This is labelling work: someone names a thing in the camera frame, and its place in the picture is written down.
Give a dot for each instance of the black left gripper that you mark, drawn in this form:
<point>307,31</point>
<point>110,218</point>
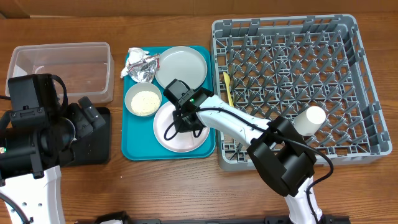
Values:
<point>74,112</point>

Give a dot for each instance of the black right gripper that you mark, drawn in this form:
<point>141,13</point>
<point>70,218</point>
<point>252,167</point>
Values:
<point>186,122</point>

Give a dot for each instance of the large pinkish white plate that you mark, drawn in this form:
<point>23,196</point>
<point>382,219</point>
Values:
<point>182,142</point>

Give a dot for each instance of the grey bowl of rice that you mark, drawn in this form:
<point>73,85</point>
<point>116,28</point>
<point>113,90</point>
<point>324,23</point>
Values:
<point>143,99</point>

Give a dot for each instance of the yellow plastic spoon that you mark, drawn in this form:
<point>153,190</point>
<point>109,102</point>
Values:
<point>228,91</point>

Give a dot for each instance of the white paper cup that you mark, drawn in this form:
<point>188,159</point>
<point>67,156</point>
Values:
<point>309,121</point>

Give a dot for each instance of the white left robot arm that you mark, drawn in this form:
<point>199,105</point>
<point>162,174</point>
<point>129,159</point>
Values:
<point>30,200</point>

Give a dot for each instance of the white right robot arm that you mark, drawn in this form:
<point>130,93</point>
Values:
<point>284,161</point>

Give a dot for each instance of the grey plastic dishwasher rack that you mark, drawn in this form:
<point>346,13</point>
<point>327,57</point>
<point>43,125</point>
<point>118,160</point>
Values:
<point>280,66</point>

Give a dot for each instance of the black plastic tray bin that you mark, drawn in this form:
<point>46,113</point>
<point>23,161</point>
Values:
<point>95,148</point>

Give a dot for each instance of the clear plastic bin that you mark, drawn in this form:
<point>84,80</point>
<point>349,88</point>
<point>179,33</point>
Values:
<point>87,68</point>

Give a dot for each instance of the small grey plate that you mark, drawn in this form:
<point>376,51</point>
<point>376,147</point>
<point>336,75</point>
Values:
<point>182,63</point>

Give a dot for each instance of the crumpled foil wrapper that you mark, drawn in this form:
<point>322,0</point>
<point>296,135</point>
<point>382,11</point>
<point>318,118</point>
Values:
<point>144,71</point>

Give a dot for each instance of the crumpled white napkin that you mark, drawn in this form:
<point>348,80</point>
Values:
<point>135,54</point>

